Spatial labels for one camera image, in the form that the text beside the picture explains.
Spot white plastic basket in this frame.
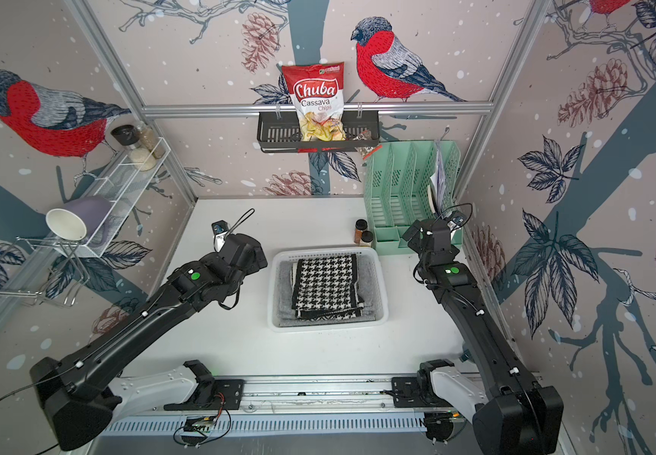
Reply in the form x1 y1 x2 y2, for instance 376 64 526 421
267 245 390 333

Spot houndstooth scarf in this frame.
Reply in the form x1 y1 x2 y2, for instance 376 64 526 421
291 254 364 322

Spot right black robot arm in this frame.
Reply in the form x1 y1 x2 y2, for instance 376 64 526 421
402 218 564 454

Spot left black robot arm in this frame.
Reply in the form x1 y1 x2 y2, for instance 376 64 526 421
30 233 267 451

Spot papers in organizer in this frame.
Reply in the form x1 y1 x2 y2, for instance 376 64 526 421
427 142 446 218

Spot pale spice bottle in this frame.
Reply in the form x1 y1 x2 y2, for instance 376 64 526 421
359 229 374 248

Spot green desk file organizer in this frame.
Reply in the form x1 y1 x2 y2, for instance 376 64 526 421
364 140 460 256

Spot orange spice bottle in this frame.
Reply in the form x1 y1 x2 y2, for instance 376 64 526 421
354 219 368 245

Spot glass jar on shelf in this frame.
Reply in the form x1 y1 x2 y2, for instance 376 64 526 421
136 121 165 160

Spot black lid spice jar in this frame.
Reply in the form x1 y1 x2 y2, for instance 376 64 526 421
111 124 157 172

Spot purple cup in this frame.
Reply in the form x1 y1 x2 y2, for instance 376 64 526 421
45 196 112 242

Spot Chuba cassava chips bag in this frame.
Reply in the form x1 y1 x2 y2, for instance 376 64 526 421
282 63 346 142

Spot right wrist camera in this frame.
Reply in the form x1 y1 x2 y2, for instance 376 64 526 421
446 210 467 231

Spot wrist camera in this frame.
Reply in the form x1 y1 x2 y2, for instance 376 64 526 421
211 220 230 252
446 210 467 231

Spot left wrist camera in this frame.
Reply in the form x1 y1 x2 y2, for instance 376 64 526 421
211 220 230 252

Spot black wall shelf basket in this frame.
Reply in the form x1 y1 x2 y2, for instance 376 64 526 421
257 110 380 154

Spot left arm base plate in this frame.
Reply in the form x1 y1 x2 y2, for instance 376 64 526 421
163 360 246 411

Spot white wire wall shelf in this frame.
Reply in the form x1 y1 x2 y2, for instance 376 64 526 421
64 138 172 258

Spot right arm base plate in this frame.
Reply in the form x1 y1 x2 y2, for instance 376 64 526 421
390 377 453 409

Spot wire cup holder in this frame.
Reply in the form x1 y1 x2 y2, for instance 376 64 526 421
0 237 95 307

